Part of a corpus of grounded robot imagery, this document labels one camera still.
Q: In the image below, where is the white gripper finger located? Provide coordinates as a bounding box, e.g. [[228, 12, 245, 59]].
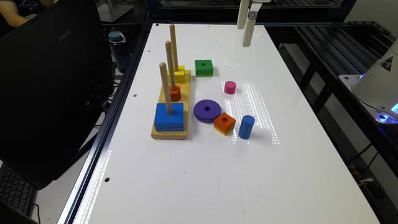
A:
[[242, 2, 262, 47], [237, 0, 249, 30]]

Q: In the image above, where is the green square block with hole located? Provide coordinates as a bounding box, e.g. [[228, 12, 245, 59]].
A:
[[195, 60, 214, 77]]

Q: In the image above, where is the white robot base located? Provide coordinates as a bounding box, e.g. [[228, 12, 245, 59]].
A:
[[339, 42, 397, 125]]

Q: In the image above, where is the person forearm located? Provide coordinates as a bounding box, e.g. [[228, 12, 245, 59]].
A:
[[0, 0, 28, 28]]

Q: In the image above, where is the yellow square block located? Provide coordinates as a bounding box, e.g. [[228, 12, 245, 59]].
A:
[[171, 65, 185, 83]]

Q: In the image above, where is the orange octagon block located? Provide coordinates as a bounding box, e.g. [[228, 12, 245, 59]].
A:
[[170, 85, 182, 102]]

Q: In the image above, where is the orange square block with hole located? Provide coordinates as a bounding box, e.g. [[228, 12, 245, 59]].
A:
[[213, 113, 236, 135]]

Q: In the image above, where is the blue square block stack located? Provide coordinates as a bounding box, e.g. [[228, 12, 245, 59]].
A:
[[154, 103, 184, 131]]

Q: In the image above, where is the rear wooden peg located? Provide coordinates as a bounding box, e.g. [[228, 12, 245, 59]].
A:
[[169, 24, 179, 72]]

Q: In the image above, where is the wooden peg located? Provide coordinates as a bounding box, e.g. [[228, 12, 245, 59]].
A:
[[159, 62, 173, 115], [165, 40, 176, 91], [169, 24, 179, 72]]

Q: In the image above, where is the pink short cylinder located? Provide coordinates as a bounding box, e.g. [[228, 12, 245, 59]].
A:
[[224, 81, 236, 94]]

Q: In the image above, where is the middle wooden peg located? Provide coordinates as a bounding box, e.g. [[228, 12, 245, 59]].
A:
[[165, 40, 176, 91]]

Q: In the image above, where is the wooden peg base board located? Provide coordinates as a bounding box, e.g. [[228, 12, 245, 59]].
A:
[[151, 70, 191, 140]]

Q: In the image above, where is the front wooden peg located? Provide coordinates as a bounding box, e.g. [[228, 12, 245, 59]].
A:
[[159, 62, 173, 115]]

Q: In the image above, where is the blue cylinder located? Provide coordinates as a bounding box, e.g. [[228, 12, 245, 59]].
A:
[[238, 115, 255, 139]]

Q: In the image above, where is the blue water bottle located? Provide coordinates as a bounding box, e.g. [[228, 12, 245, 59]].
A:
[[108, 31, 131, 73]]

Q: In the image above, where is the monitor stand base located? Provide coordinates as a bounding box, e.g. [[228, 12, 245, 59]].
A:
[[98, 0, 134, 22]]

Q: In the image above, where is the black Samsung monitor back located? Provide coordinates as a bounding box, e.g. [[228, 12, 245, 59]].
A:
[[1, 0, 114, 189]]

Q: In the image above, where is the black keyboard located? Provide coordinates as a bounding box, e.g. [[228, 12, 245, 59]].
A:
[[1, 163, 36, 215]]

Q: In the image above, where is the purple ring disc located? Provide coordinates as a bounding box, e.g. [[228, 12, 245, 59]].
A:
[[193, 100, 221, 123]]

